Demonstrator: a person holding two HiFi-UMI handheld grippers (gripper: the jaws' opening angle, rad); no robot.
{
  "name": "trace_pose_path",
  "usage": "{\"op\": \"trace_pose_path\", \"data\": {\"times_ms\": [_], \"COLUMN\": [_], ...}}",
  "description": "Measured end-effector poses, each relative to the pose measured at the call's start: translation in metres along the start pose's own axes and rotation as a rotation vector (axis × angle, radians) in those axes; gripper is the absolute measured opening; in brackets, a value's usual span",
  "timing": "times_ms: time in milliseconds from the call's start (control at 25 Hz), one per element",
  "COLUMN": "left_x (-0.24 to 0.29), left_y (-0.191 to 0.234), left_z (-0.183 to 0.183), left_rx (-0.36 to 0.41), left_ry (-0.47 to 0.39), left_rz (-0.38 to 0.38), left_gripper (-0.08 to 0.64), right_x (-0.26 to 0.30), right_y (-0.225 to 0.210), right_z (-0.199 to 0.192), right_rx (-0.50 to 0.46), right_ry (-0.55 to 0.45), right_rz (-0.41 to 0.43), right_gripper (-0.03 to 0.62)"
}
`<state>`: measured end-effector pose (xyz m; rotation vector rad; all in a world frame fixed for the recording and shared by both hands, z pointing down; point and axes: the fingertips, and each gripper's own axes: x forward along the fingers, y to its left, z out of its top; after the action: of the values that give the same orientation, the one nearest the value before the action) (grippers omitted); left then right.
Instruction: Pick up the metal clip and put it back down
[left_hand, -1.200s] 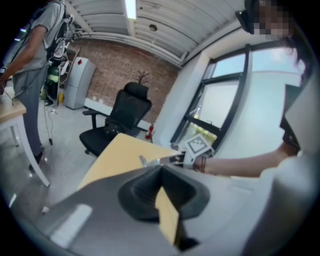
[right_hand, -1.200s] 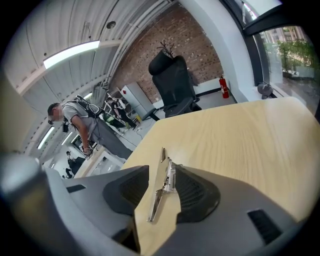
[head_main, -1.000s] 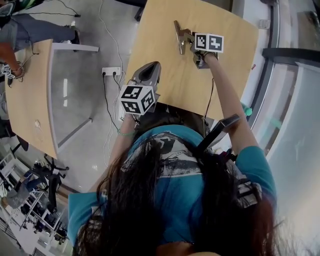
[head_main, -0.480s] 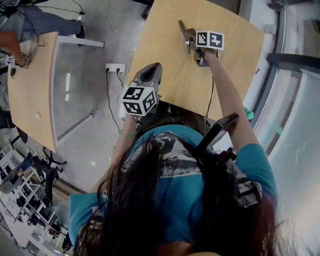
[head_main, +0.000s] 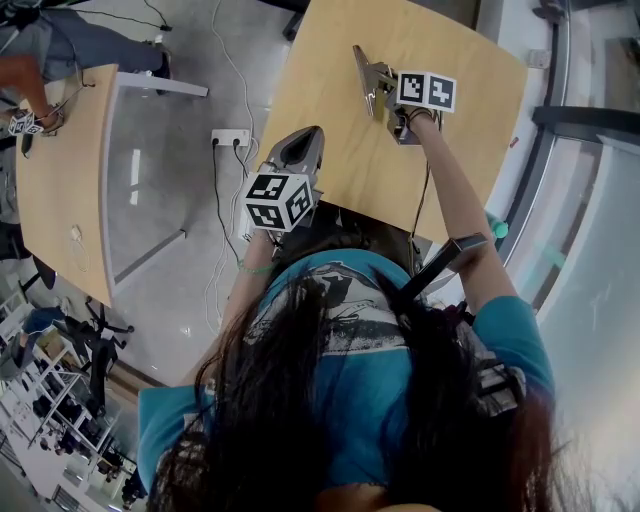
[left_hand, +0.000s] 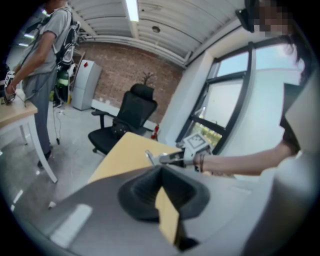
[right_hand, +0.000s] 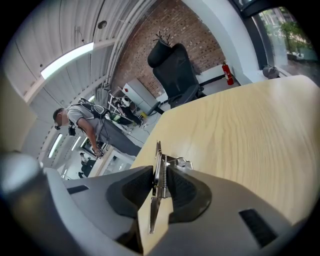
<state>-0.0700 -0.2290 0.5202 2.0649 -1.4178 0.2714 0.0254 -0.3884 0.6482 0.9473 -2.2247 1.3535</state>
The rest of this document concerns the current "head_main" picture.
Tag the person's left forearm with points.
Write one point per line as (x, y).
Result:
(255, 250)

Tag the small white box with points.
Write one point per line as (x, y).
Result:
(538, 59)

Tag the black flat device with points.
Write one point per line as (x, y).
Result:
(27, 145)

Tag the person's right forearm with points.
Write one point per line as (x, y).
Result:
(445, 185)

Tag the dark window frame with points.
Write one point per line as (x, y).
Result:
(565, 120)

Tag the black rectangular rig box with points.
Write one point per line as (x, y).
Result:
(450, 252)

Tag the light wooden table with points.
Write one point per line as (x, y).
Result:
(60, 200)

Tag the mint green bottle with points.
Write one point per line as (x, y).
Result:
(500, 229)

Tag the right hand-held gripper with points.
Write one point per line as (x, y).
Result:
(425, 92)

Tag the black high-back office chair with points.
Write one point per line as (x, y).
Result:
(292, 25)

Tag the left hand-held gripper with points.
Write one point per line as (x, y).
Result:
(277, 200)

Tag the white storage shelving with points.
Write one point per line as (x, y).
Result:
(60, 425)

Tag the person's teal printed shirt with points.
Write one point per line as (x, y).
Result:
(365, 415)

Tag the white power strip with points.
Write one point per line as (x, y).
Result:
(244, 135)

